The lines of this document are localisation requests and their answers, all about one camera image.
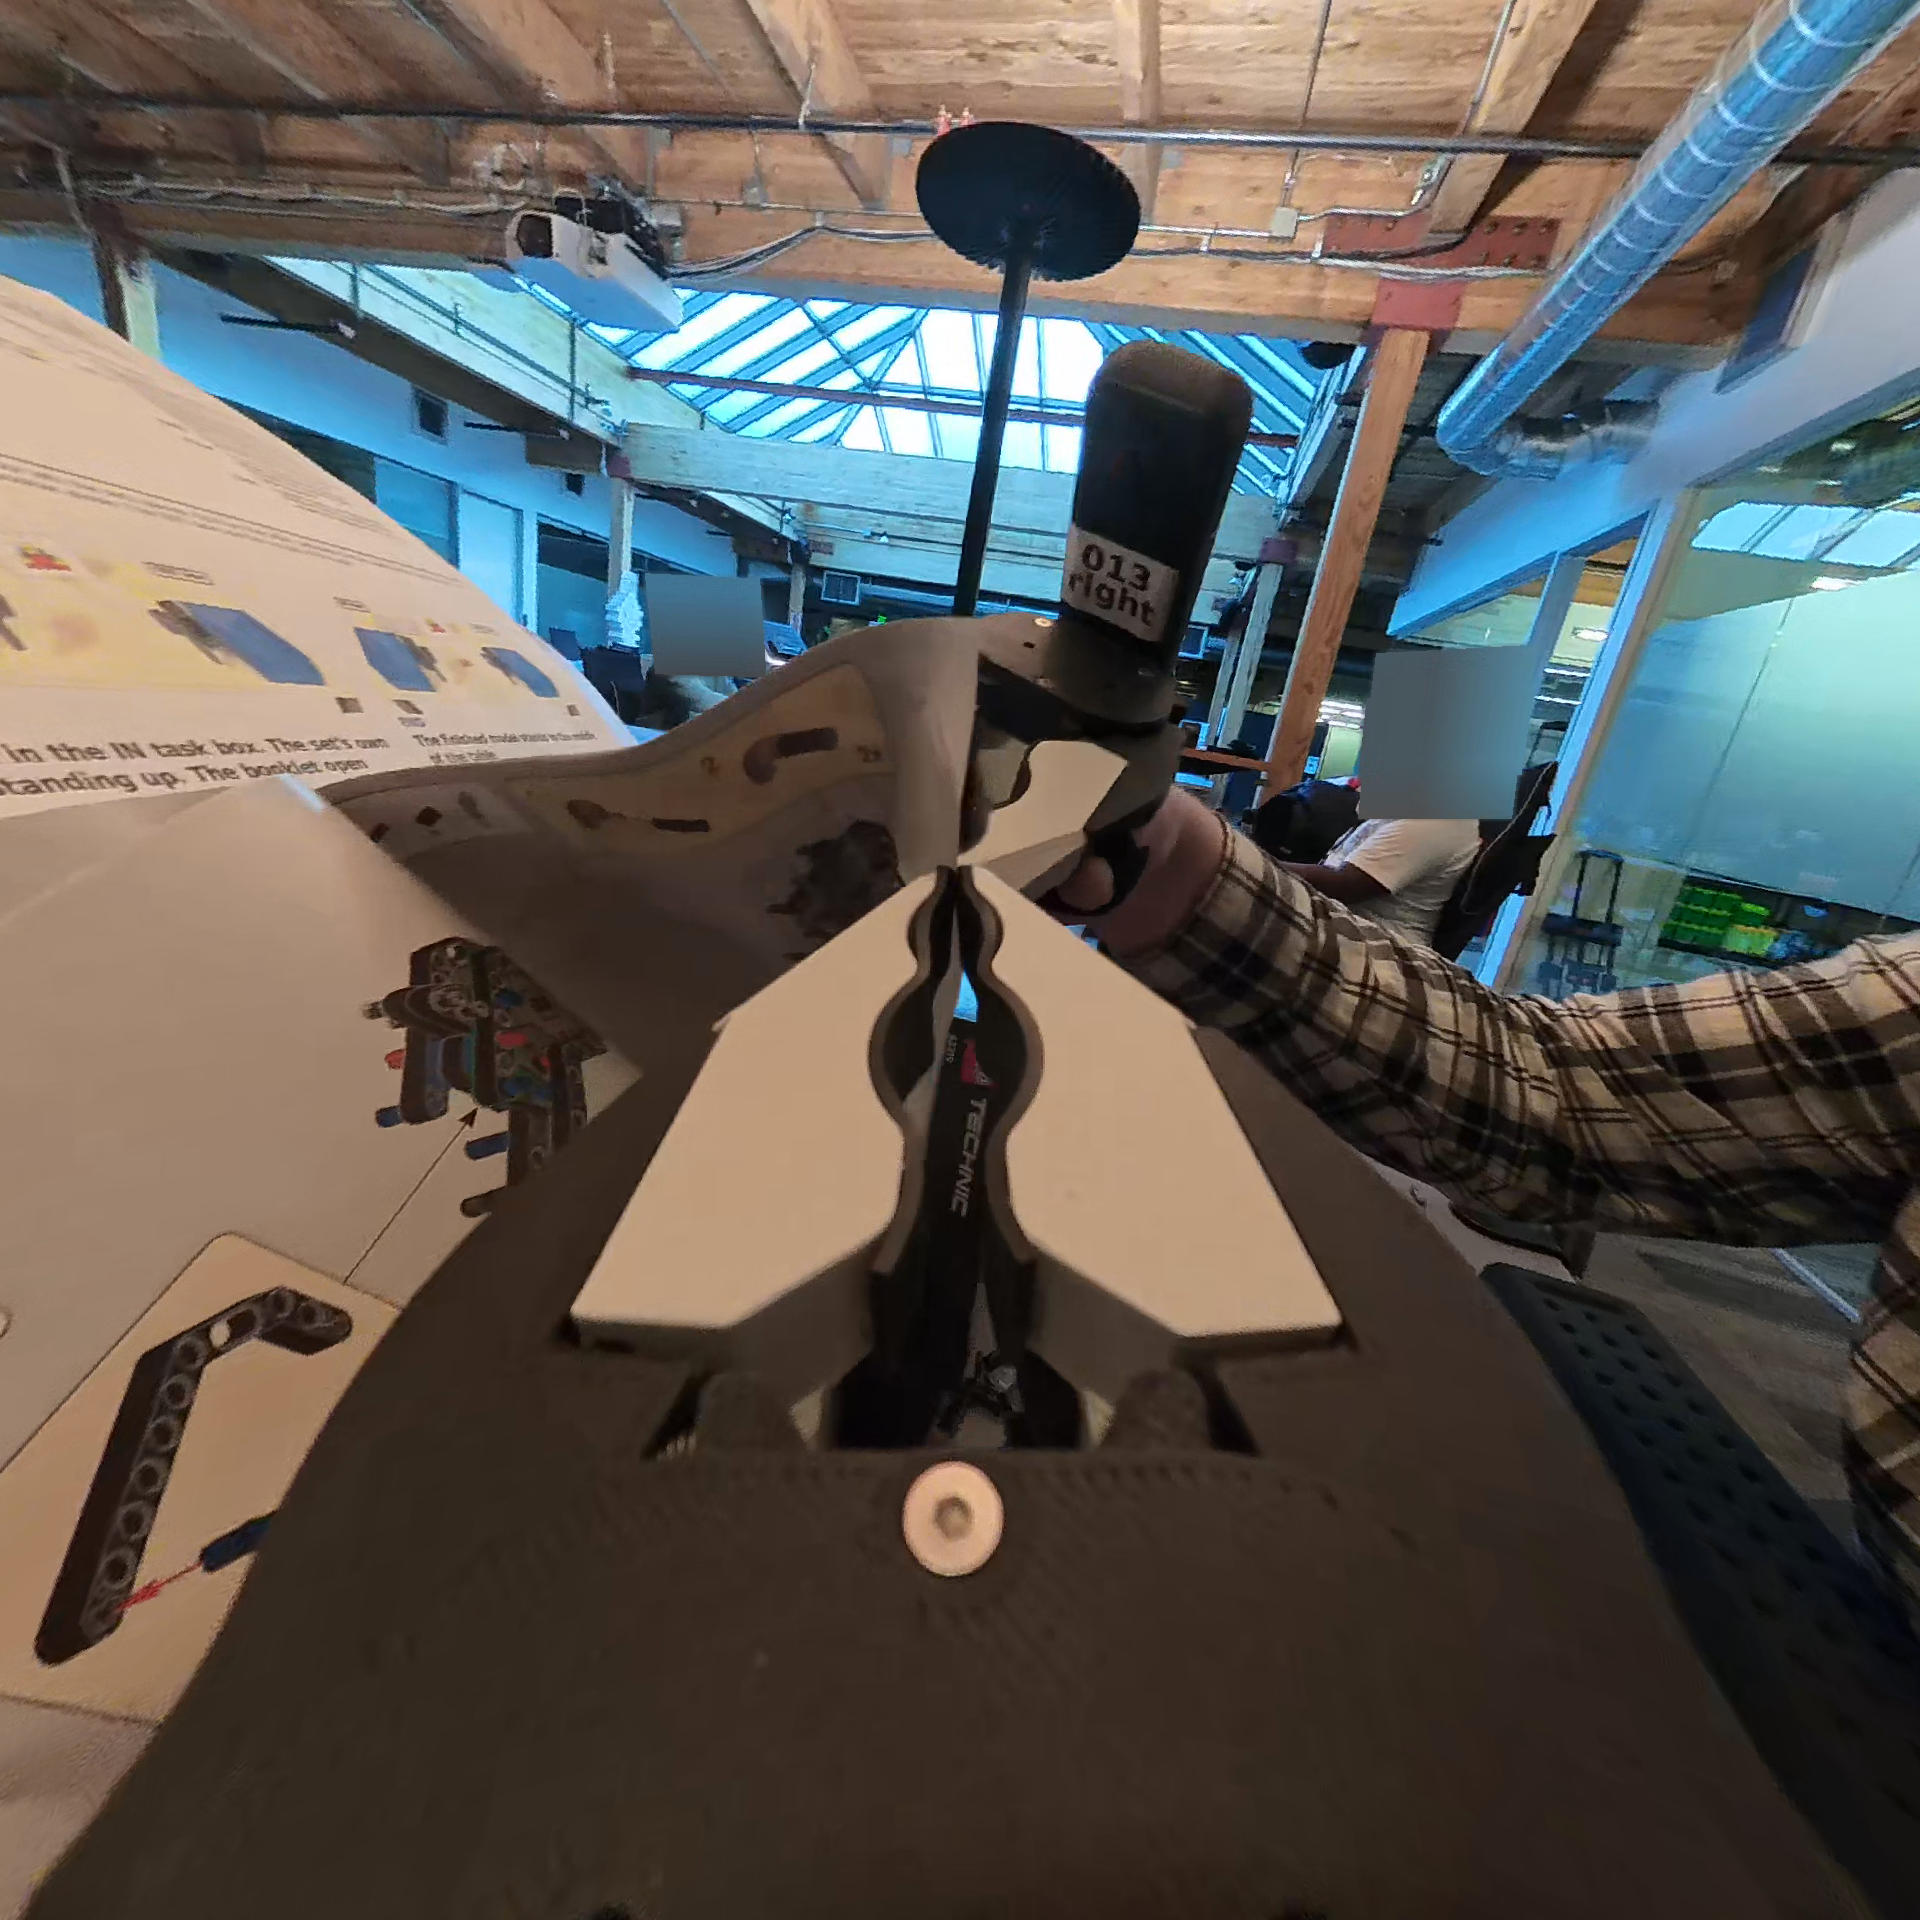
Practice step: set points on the person's right hand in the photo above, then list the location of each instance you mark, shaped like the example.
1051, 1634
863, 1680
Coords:
1172, 885

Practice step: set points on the white ceiling projector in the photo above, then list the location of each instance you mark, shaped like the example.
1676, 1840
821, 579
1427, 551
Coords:
592, 271

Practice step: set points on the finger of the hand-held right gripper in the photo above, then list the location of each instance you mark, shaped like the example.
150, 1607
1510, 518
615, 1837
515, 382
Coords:
1051, 809

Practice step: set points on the printed instruction sheet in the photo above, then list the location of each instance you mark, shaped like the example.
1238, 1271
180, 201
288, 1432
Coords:
224, 495

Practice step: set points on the instruction booklet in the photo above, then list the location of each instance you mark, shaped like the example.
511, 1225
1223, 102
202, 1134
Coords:
224, 975

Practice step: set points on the black disc on pole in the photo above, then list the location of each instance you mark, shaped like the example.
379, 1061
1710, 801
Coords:
1028, 189

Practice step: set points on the silver ventilation duct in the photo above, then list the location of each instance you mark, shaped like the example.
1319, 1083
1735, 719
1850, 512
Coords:
1651, 224

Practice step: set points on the person's plaid shirt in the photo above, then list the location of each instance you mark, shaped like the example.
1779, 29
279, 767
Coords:
1886, 1424

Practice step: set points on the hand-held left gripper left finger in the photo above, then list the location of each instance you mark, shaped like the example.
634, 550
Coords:
735, 1184

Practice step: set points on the printed toy truck box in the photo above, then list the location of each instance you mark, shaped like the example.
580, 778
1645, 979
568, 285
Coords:
962, 1184

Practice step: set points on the slim wooden post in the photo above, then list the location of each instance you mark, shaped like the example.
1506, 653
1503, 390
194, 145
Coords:
1349, 557

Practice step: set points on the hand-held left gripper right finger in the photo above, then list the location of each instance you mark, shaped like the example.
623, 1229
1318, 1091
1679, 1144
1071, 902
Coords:
1172, 1184

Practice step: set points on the person's right forearm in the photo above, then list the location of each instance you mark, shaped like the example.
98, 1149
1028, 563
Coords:
1500, 1050

